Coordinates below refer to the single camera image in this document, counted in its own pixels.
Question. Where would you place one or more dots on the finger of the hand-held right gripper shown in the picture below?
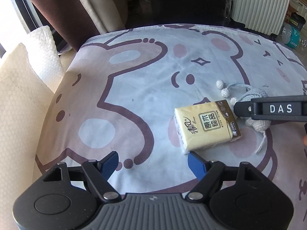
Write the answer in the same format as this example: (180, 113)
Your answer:
(242, 107)

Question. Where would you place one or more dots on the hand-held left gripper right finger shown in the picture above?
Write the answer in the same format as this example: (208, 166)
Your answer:
(197, 167)

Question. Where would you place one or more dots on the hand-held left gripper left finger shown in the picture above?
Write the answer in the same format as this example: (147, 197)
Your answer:
(110, 165)

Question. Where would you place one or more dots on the grey knitted hat with pompoms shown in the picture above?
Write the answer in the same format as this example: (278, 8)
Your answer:
(242, 93)

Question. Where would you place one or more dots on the yellow tissue packet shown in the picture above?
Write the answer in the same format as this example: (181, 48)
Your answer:
(206, 127)

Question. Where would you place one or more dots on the person's right hand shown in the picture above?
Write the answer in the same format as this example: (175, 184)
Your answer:
(305, 140)

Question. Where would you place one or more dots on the teal plastic container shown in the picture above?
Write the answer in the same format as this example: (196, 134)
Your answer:
(292, 37)

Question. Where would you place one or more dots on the printed bear blanket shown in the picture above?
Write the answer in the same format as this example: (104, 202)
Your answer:
(134, 88)

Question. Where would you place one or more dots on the black trash bin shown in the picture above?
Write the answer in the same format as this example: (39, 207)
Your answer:
(298, 21)

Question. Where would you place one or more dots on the red cardboard box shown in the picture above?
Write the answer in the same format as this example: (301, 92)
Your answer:
(290, 14)

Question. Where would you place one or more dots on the white paper towel rolls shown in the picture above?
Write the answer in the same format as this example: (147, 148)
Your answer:
(19, 124)

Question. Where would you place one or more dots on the white ribbed suitcase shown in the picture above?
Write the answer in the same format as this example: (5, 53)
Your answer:
(259, 4)

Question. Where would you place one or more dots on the cream cabinet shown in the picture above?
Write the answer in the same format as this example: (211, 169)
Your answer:
(299, 0)

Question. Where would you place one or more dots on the white bubble wrap roll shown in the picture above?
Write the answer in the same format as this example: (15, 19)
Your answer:
(45, 52)

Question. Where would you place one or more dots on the beige curtain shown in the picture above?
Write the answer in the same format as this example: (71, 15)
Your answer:
(100, 4)

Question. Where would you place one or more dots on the brown curtain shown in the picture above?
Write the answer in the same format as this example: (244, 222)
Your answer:
(57, 12)

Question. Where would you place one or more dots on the black window railing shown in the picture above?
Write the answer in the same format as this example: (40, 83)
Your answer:
(24, 4)

